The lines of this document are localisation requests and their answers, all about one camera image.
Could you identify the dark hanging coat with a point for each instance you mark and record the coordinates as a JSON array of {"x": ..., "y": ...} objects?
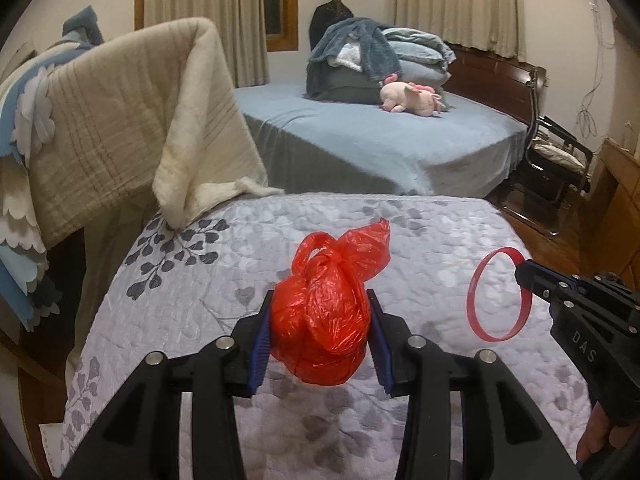
[{"x": 325, "y": 22}]

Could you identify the dark wooden headboard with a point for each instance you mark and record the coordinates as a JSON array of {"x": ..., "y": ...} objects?
[{"x": 495, "y": 72}]

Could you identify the dark blue fleece blanket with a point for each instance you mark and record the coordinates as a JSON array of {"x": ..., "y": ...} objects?
[{"x": 370, "y": 50}]

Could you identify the wooden framed window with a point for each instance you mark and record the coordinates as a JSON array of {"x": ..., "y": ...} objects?
[{"x": 280, "y": 0}]

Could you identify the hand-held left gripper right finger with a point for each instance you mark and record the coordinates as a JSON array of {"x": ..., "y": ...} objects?
[{"x": 381, "y": 345}]

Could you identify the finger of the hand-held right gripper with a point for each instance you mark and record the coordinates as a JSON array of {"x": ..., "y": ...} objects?
[
  {"x": 550, "y": 272},
  {"x": 547, "y": 294}
]

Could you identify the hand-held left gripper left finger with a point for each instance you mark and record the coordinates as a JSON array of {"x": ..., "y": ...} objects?
[{"x": 261, "y": 345}]

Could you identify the chair cushion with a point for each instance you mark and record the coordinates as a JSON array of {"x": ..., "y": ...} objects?
[{"x": 557, "y": 152}]

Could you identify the pink plush toy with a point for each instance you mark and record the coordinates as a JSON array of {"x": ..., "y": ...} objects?
[{"x": 410, "y": 100}]

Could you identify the wooden cabinet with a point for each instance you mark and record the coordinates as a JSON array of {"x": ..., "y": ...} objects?
[{"x": 622, "y": 200}]

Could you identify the black folding chair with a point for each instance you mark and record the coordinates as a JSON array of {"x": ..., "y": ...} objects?
[{"x": 545, "y": 185}]

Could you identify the bed with blue sheet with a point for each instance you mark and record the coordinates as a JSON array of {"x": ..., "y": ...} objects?
[{"x": 375, "y": 145}]

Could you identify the beige woven blanket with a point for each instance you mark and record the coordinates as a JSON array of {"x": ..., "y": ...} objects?
[{"x": 125, "y": 120}]

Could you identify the person's right hand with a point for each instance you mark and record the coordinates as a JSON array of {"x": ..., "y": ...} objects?
[{"x": 595, "y": 435}]

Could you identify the grey-blue pillow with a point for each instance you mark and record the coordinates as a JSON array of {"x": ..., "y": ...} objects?
[{"x": 350, "y": 82}]

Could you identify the folded light blue duvet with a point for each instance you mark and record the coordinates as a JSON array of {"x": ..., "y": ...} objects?
[{"x": 425, "y": 47}]

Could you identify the red plastic bag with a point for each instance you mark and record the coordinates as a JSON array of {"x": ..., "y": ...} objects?
[{"x": 320, "y": 320}]

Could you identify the beige curtain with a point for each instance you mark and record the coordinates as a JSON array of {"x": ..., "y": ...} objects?
[
  {"x": 455, "y": 0},
  {"x": 210, "y": 10}
]

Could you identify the grey leaf-print quilt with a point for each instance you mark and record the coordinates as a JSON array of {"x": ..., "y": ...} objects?
[{"x": 250, "y": 270}]

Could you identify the blue and white scalloped cloth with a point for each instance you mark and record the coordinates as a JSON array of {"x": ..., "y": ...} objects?
[{"x": 20, "y": 260}]

